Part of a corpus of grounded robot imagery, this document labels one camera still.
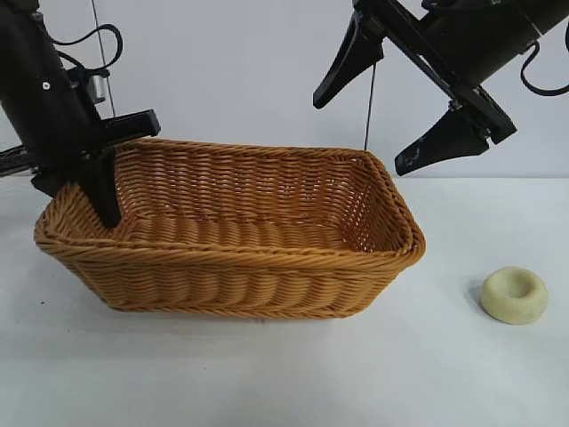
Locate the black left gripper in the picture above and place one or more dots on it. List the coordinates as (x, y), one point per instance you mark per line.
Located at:
(58, 129)

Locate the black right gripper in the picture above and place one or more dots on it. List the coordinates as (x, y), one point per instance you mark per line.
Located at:
(480, 40)

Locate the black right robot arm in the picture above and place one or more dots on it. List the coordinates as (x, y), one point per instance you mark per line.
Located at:
(555, 6)

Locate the brown woven wicker basket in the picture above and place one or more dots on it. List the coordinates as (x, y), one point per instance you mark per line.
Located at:
(231, 267)

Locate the silver cylindrical connector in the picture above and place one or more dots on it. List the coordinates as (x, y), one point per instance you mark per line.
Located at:
(98, 89)

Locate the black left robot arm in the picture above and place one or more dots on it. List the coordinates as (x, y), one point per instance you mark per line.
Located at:
(22, 44)

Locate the pale yellow egg yolk pastry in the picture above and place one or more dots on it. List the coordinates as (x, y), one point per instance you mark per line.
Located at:
(529, 307)

